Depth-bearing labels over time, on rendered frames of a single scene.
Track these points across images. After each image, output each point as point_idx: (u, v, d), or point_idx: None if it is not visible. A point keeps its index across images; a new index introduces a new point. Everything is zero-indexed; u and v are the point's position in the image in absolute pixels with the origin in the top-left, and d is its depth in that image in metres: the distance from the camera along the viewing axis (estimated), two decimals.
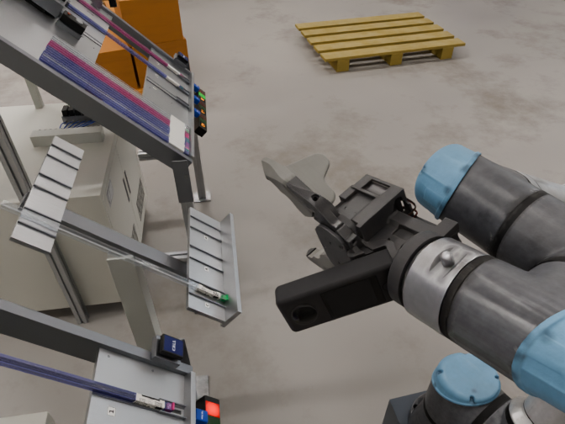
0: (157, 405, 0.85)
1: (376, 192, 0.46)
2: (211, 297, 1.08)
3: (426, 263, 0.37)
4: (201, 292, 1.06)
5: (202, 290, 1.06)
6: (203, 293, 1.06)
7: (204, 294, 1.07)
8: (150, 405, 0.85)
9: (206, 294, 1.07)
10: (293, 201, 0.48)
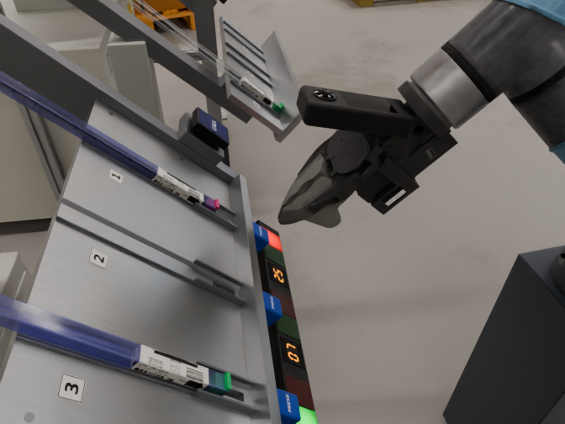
0: (192, 193, 0.51)
1: None
2: (261, 99, 0.74)
3: None
4: (246, 88, 0.72)
5: (249, 86, 0.72)
6: (250, 90, 0.72)
7: (251, 93, 0.73)
8: (182, 191, 0.50)
9: (253, 94, 0.73)
10: (307, 177, 0.54)
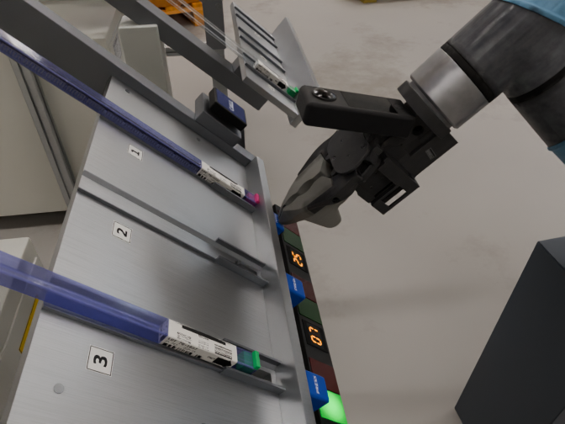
0: (234, 188, 0.51)
1: None
2: (275, 83, 0.72)
3: None
4: (261, 71, 0.71)
5: (263, 69, 0.70)
6: (264, 73, 0.71)
7: (266, 77, 0.71)
8: (224, 185, 0.51)
9: (268, 78, 0.71)
10: (307, 177, 0.54)
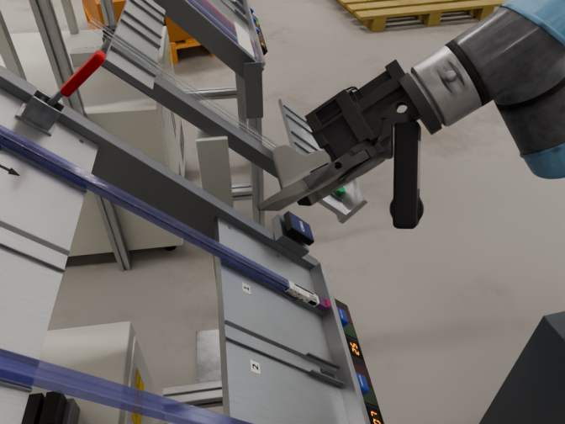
0: (312, 299, 0.66)
1: (332, 113, 0.50)
2: None
3: (445, 92, 0.46)
4: None
5: None
6: None
7: None
8: (304, 297, 0.65)
9: None
10: (316, 189, 0.49)
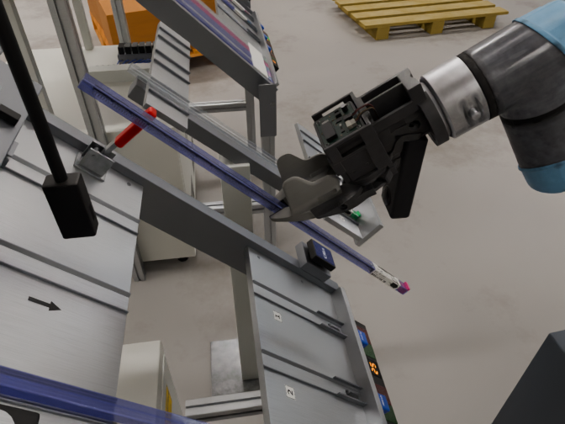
0: (393, 281, 0.66)
1: (353, 145, 0.47)
2: (343, 211, 0.92)
3: (465, 126, 0.47)
4: None
5: None
6: None
7: None
8: (388, 279, 0.66)
9: None
10: None
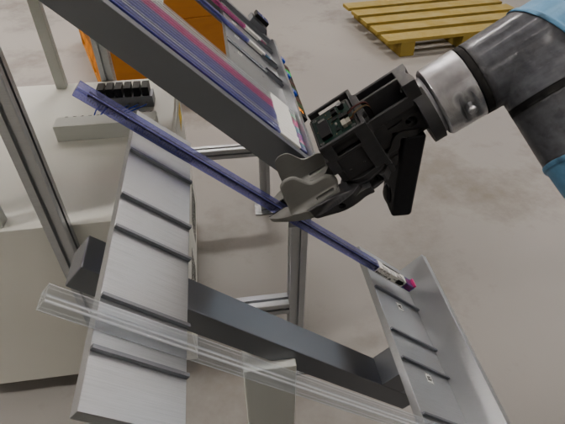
0: (399, 278, 0.66)
1: (349, 143, 0.46)
2: None
3: (462, 121, 0.46)
4: None
5: None
6: None
7: None
8: (393, 277, 0.65)
9: None
10: None
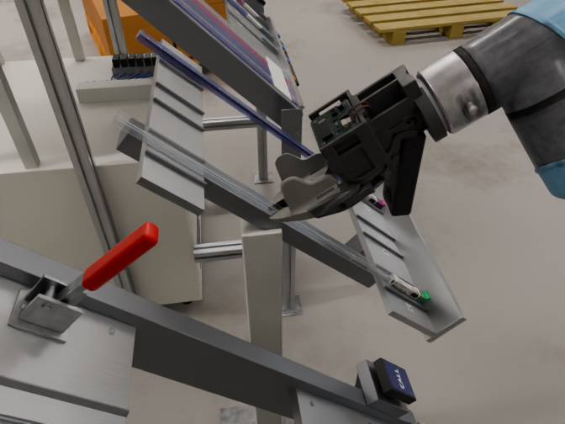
0: (372, 197, 0.85)
1: (349, 143, 0.46)
2: (408, 294, 0.68)
3: (462, 122, 0.46)
4: (397, 287, 0.67)
5: (399, 284, 0.66)
6: (399, 288, 0.67)
7: (400, 290, 0.67)
8: (366, 195, 0.84)
9: (402, 291, 0.67)
10: None
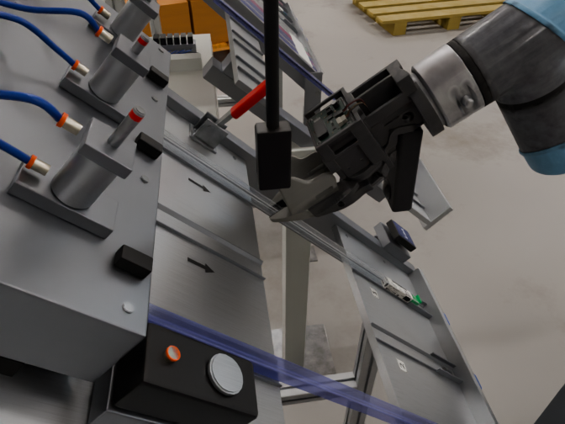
0: None
1: (345, 141, 0.46)
2: (400, 298, 0.69)
3: (459, 115, 0.46)
4: (390, 290, 0.67)
5: (393, 288, 0.67)
6: (393, 291, 0.68)
7: (393, 294, 0.68)
8: None
9: (395, 294, 0.68)
10: None
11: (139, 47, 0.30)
